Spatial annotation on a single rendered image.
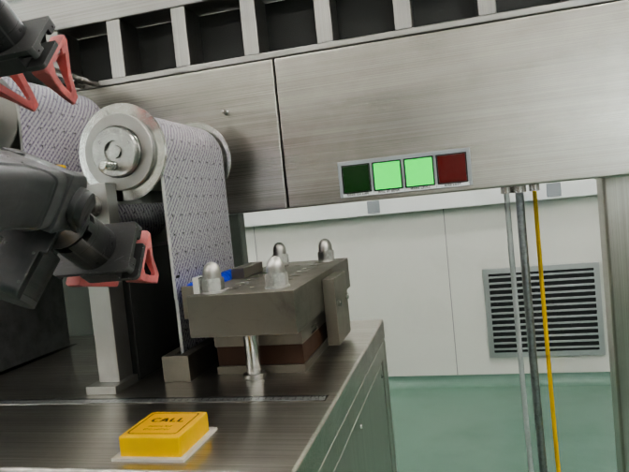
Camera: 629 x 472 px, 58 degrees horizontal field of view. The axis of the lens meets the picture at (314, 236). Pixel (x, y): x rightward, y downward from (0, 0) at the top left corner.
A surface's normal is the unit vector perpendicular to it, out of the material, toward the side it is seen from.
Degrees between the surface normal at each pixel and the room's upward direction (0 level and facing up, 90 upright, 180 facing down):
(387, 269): 90
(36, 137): 92
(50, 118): 92
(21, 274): 75
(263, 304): 90
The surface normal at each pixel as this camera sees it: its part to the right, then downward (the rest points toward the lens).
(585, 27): -0.24, 0.07
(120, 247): -0.25, -0.46
